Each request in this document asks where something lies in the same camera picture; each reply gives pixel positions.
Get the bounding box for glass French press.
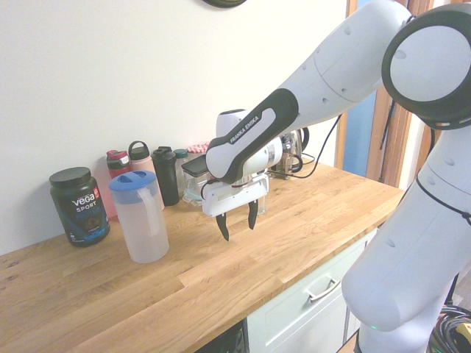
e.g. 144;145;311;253
268;156;295;181

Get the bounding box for black kettle power cord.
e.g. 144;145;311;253
268;113;341;180

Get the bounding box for white cabinet drawer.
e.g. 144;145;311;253
247;227;380;353

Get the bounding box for chrome electric kettle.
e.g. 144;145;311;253
279;126;311;174

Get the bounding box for wooden door frame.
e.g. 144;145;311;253
334;0;419;190

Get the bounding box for black round wall object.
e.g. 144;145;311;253
202;0;249;8

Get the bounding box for metal drawer handle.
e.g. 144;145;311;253
304;277;341;304

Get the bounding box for black dishwasher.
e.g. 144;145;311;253
200;318;249;353

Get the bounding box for clear drinking glass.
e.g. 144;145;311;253
257;190;270;216

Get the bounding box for black shaker bottle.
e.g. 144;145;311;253
151;146;181;207

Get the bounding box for glass container with teal lid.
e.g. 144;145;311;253
183;186;207;212

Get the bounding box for black Vega protein tub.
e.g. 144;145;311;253
49;166;111;248

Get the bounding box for coiled floor cable bundle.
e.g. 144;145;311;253
429;304;471;353

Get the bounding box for jar with red checked lid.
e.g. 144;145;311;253
186;143;212;156

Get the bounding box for clear pitcher with blue lid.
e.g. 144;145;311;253
107;170;170;264

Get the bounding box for glass jar with green lid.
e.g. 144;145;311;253
172;148;191;202

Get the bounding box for clear container with black lid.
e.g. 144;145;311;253
180;154;213;202

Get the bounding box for pink bottle with black cap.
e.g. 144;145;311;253
127;140;166;210

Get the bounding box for red water bottle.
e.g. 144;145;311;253
97;149;132;221

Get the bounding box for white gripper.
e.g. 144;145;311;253
201;173;269;243

